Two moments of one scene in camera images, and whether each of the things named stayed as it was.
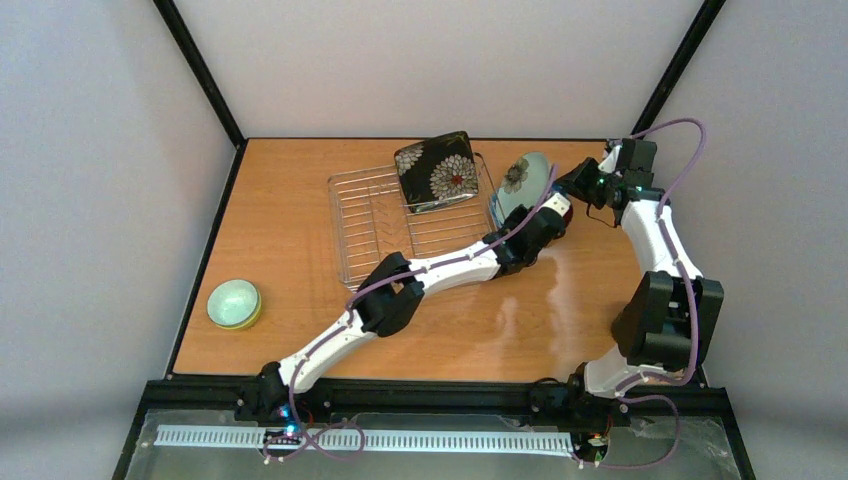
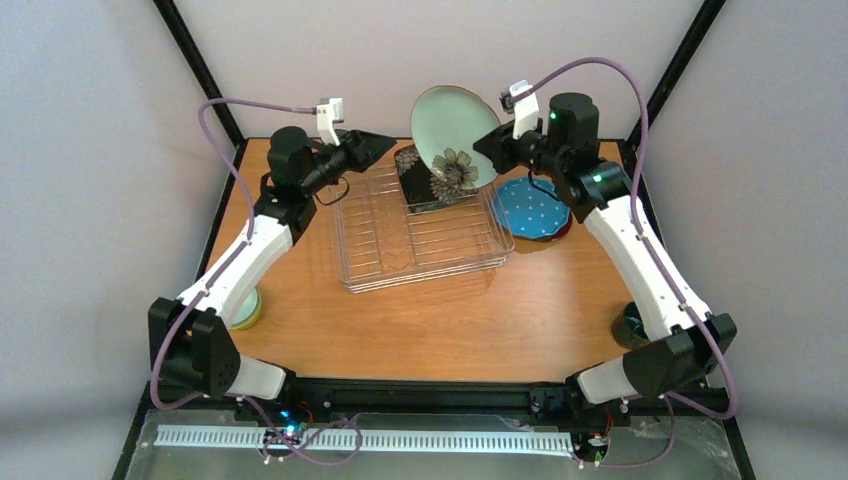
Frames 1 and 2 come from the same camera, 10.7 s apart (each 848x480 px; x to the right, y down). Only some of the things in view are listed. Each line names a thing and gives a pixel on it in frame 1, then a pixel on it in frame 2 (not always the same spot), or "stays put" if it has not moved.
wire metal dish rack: [371, 220] stays put
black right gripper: [577, 183] -> [506, 144]
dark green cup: [628, 327] stays put
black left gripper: [542, 216] -> [355, 150]
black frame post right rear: [677, 66] stays put
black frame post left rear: [190, 49] stays put
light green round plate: [524, 184] -> [446, 121]
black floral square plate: [437, 171] stays put
